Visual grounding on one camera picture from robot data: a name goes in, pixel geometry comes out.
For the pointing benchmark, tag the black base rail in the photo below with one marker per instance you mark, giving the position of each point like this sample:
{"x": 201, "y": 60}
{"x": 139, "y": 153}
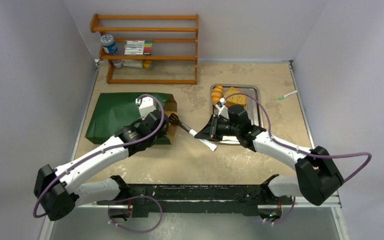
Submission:
{"x": 246, "y": 199}

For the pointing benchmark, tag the seeded fake bread slice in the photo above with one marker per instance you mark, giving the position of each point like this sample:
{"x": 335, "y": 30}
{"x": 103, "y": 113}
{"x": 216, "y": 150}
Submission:
{"x": 238, "y": 99}

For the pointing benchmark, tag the yellow small bottle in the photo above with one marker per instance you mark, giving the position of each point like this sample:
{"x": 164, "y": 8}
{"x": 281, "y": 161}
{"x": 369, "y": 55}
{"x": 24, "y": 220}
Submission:
{"x": 148, "y": 64}

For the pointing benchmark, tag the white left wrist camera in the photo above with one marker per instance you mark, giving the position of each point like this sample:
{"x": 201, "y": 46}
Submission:
{"x": 145, "y": 106}

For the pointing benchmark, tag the green white marker pen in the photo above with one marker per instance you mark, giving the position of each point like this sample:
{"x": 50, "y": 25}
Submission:
{"x": 287, "y": 95}

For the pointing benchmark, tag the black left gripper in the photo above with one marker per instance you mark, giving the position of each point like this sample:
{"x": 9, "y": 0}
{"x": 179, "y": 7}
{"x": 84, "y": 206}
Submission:
{"x": 162, "y": 134}

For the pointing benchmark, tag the green brown paper bag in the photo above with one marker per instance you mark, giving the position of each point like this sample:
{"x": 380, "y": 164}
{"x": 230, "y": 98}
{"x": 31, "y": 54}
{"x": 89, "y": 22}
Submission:
{"x": 118, "y": 109}

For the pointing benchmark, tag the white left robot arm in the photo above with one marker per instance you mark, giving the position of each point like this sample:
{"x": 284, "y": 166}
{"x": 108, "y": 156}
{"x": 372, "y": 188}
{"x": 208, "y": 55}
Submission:
{"x": 59, "y": 190}

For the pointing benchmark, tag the pack of coloured markers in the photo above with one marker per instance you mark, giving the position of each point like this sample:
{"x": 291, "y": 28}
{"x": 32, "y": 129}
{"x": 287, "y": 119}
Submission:
{"x": 138, "y": 47}

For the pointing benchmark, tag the small grey jar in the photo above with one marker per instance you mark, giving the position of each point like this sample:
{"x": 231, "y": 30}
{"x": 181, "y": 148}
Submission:
{"x": 117, "y": 63}

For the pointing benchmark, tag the silver metal tray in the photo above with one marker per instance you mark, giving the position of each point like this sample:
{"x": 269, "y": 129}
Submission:
{"x": 253, "y": 110}

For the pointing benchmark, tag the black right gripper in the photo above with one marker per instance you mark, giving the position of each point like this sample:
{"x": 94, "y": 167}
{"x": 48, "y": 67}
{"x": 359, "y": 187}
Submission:
{"x": 215, "y": 127}

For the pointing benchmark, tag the orange wooden shelf rack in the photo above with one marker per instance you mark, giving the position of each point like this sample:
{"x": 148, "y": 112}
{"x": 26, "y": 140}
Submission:
{"x": 120, "y": 49}

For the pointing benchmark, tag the blue white jar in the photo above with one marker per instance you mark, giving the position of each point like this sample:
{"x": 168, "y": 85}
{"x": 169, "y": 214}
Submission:
{"x": 108, "y": 43}

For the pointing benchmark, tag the white small box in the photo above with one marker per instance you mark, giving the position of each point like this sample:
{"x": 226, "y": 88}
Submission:
{"x": 133, "y": 63}

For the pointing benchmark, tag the silver metal tongs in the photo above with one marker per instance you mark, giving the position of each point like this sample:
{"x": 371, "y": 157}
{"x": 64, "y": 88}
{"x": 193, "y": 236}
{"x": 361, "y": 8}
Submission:
{"x": 174, "y": 119}

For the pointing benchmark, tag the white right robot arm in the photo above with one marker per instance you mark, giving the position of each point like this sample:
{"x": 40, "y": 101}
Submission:
{"x": 316, "y": 175}

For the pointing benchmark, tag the orange fake bread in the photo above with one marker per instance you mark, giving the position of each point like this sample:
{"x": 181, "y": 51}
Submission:
{"x": 217, "y": 93}

